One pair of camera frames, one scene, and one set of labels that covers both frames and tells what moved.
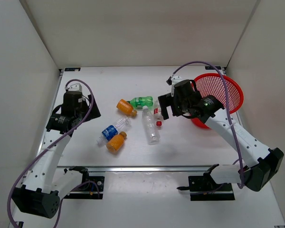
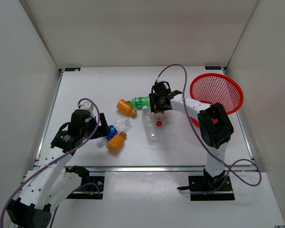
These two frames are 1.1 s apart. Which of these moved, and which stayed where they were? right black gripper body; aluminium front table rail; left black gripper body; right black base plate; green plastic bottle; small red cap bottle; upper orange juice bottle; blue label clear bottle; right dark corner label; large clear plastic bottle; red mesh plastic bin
Moved: right black gripper body; left black gripper body
Stayed: aluminium front table rail; right black base plate; right dark corner label; large clear plastic bottle; red mesh plastic bin; small red cap bottle; blue label clear bottle; upper orange juice bottle; green plastic bottle
